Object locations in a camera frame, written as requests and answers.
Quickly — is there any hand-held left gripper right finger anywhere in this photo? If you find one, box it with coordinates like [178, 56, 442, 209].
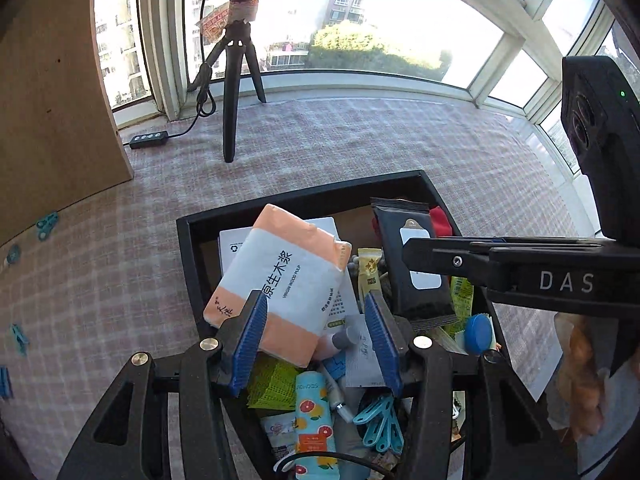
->
[364, 292, 576, 480]

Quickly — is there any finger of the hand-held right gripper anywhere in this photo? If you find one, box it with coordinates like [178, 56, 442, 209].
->
[470, 235, 617, 256]
[401, 236, 512, 288]

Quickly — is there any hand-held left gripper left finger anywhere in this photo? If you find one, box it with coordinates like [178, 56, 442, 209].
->
[70, 290, 269, 480]

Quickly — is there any black wet wipes pack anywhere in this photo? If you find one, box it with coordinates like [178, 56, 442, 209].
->
[370, 197, 459, 331]

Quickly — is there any orange and white tissue pack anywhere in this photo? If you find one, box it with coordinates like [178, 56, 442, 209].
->
[204, 203, 353, 367]

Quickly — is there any black storage tray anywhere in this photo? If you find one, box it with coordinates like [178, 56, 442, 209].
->
[176, 170, 512, 480]

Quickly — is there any person's right forearm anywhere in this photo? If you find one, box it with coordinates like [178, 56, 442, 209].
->
[575, 360, 632, 477]

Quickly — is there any person's right hand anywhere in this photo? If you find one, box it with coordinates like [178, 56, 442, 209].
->
[554, 311, 617, 443]

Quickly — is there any small pink bottle grey cap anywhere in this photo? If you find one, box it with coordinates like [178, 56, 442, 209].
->
[313, 315, 374, 361]

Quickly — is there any red cloth item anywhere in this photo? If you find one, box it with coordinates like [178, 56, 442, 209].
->
[428, 205, 454, 239]

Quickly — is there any green snack packet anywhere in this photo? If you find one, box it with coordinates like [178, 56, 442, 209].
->
[440, 275, 475, 342]

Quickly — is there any green plastic mesh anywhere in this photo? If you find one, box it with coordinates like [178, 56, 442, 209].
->
[247, 352, 301, 411]

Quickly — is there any blue plastic piece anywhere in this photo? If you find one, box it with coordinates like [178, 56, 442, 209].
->
[322, 352, 351, 379]

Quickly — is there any white tube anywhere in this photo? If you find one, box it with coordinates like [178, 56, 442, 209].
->
[317, 362, 354, 422]

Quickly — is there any yellow sachet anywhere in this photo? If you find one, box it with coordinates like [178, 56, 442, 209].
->
[357, 248, 385, 312]

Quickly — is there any bunch of teal clothes pegs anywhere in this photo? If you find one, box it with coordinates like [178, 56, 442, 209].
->
[352, 393, 404, 454]

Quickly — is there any blue round case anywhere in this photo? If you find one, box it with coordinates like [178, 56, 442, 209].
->
[462, 312, 496, 356]

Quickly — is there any fruit print tube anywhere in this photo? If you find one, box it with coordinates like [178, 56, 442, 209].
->
[293, 370, 341, 480]

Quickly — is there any pink and white sachet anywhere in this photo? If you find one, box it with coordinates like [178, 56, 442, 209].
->
[259, 412, 301, 461]

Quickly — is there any white flat paper packet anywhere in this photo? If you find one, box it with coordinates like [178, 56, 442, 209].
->
[218, 217, 362, 322]

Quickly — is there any checkered tablecloth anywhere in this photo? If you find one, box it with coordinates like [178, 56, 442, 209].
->
[0, 97, 603, 480]

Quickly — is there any black inline remote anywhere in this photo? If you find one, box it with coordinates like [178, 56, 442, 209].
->
[128, 130, 170, 150]

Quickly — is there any black tripod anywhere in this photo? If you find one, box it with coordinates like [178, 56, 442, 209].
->
[187, 0, 267, 164]

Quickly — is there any brown cardboard panel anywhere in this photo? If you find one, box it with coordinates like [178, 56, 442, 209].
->
[0, 0, 135, 247]

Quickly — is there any red and white tag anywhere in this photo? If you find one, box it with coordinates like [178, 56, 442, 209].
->
[197, 2, 232, 44]

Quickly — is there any black ring light cable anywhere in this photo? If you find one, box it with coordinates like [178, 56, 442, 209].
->
[167, 0, 217, 139]

